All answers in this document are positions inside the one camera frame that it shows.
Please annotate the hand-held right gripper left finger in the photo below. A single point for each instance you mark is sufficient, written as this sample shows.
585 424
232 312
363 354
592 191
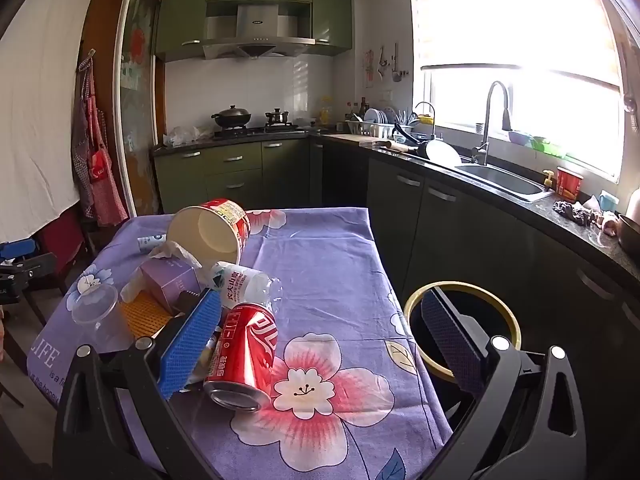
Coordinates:
187 345

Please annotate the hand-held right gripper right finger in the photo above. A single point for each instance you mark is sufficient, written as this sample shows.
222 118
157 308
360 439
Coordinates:
450 340

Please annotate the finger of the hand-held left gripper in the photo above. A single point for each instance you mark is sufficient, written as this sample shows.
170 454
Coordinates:
17 251

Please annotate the yellow-rimmed dark trash bin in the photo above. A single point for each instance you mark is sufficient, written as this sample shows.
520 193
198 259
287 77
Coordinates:
492 307

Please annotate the orange mesh sponge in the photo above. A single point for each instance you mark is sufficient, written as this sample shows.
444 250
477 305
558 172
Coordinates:
142 312

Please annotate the red soda can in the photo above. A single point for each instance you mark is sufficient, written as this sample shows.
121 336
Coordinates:
245 350

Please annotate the clear plastic water bottle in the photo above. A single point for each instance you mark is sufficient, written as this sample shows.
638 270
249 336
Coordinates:
235 277

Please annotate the dark red chair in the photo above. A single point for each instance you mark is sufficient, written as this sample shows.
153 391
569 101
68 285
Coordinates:
60 240

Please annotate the purple tissue box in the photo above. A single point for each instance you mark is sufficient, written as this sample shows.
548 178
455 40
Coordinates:
165 277

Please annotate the clear plastic cup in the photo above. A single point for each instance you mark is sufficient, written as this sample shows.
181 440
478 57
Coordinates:
97 310

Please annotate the dark green base cabinets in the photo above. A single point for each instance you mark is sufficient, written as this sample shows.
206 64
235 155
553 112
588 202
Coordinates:
475 240

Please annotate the red checked apron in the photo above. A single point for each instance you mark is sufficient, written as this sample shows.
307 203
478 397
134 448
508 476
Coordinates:
102 185

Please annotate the small white blue bottle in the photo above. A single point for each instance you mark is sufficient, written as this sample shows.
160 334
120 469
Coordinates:
150 242

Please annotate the red instant noodle cup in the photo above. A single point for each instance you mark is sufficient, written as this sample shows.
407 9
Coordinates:
210 232

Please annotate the white hanging sheet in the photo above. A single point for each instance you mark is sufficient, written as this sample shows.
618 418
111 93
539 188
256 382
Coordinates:
40 110

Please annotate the purple floral tablecloth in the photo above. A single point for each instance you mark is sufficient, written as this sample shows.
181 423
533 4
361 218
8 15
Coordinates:
320 280

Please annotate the dark stone countertop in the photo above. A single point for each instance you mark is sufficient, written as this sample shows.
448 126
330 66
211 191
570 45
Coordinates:
550 230

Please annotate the steel sink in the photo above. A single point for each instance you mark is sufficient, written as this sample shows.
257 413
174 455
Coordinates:
505 180

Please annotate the dark rag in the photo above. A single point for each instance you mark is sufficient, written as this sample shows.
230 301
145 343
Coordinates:
575 212

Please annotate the light green base cabinets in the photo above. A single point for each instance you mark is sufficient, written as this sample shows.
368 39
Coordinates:
235 170

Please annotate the floral glass sliding door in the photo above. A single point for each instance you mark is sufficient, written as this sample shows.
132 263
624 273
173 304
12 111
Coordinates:
137 110

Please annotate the white plate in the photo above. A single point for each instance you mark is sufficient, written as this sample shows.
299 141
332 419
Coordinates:
445 154

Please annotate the yellow soap pump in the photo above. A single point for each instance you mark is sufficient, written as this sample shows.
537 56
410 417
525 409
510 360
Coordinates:
548 180

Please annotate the black frying pan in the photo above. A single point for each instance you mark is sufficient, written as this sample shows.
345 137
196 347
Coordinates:
424 150

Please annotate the red paper cup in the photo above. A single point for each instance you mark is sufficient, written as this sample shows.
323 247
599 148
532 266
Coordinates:
570 185

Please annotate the wooden rolling pin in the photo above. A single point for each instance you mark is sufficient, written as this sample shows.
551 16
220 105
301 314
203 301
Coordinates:
397 147

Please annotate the white plastic bags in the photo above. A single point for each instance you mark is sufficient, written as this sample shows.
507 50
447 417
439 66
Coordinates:
185 136

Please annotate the light blue cup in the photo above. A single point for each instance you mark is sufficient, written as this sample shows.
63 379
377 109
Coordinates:
607 202

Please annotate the metal basin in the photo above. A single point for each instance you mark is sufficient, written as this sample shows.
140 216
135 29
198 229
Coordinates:
631 235

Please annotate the blue bowl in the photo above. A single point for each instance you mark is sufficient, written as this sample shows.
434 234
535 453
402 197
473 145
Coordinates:
520 138

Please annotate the green plastic basin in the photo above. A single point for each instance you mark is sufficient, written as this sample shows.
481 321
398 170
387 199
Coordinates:
547 147

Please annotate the black gas stove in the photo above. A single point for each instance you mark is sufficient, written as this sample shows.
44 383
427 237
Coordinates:
260 132

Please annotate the white dish rack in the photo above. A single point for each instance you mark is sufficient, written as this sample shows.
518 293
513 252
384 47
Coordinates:
377 127

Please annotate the wooden cutting board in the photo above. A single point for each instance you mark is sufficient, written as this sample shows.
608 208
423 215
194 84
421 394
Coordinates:
350 137

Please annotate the steel kitchen faucet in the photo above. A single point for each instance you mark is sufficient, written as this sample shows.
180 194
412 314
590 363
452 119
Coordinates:
506 119

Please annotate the black wok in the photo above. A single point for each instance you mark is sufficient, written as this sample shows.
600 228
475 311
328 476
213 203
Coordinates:
231 119

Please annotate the yellow oil bottle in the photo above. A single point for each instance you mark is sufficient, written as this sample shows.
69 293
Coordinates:
325 112

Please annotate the hanging metal ladle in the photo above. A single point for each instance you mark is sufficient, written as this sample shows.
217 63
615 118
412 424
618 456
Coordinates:
396 75

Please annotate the hanging metal spoon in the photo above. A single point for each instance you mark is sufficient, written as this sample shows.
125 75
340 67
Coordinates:
381 62

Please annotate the steel range hood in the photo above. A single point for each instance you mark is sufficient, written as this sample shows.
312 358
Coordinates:
257 35

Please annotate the white window blind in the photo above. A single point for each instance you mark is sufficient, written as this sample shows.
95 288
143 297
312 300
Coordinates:
500 20

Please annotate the green wall cabinets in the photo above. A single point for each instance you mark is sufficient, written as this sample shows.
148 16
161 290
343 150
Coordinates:
180 20

